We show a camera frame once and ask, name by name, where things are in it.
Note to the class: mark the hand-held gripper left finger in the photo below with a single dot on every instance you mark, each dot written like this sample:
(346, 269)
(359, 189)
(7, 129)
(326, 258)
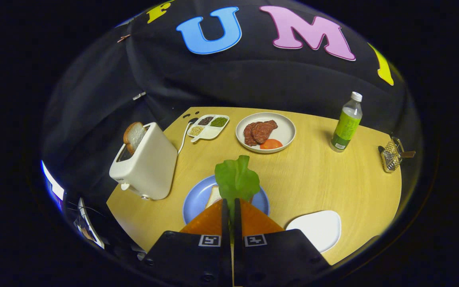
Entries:
(197, 259)

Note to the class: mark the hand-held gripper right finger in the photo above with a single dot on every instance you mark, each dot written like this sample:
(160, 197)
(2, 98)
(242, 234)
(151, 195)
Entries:
(269, 259)

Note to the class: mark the green lettuce leaf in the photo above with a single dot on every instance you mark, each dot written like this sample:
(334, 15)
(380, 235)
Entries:
(236, 179)

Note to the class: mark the toasted white bread slice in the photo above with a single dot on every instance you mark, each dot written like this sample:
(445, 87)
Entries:
(134, 136)

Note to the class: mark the white rounded square plate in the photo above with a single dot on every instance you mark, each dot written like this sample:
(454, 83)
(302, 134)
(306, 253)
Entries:
(317, 229)

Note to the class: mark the blue round plate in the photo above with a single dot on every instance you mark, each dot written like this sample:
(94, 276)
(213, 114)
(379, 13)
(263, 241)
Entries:
(195, 199)

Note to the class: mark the plain white bread slice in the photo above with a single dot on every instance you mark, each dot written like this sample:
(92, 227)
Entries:
(213, 197)

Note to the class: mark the white toaster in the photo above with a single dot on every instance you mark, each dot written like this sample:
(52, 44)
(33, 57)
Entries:
(150, 163)

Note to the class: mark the red tomato slice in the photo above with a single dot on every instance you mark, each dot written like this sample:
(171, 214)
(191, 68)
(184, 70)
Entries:
(271, 144)

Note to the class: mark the small brown meat slice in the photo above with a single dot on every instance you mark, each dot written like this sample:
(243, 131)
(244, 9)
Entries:
(248, 135)

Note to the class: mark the white divided condiment dish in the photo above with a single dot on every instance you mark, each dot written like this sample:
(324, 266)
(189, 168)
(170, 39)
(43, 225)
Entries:
(209, 131)

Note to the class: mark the large brown meat slice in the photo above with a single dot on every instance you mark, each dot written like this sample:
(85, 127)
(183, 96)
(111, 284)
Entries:
(263, 130)

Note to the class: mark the white round plate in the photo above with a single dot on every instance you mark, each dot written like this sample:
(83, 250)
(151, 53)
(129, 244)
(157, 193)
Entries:
(285, 129)

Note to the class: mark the green label plastic bottle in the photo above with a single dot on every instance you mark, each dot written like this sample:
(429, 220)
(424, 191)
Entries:
(346, 127)

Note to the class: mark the black backdrop cloth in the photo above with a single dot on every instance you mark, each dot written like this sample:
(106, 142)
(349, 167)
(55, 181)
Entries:
(253, 79)

